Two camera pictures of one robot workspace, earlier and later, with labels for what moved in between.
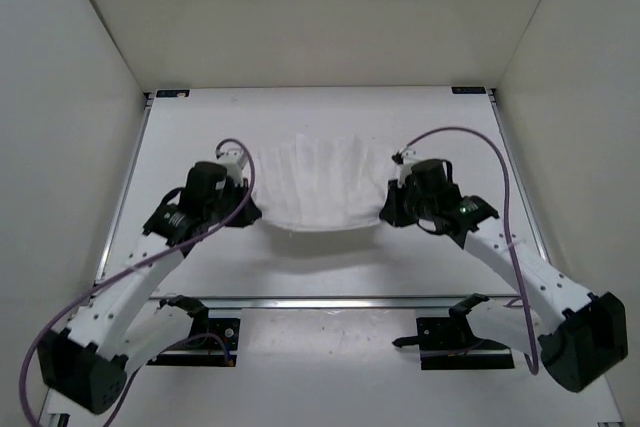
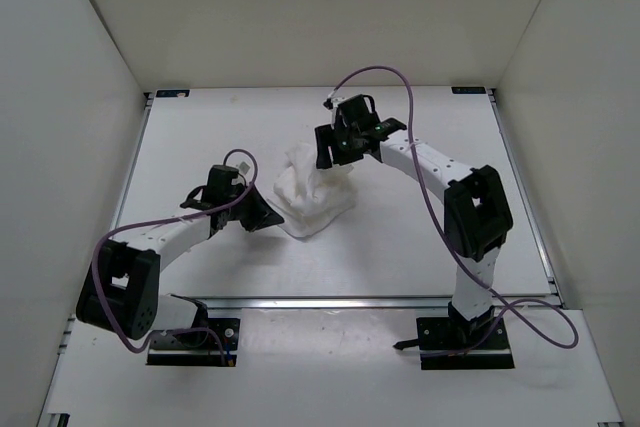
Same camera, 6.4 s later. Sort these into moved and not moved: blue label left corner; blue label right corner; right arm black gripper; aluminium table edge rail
Moved: right arm black gripper
Not moved: blue label left corner; blue label right corner; aluminium table edge rail
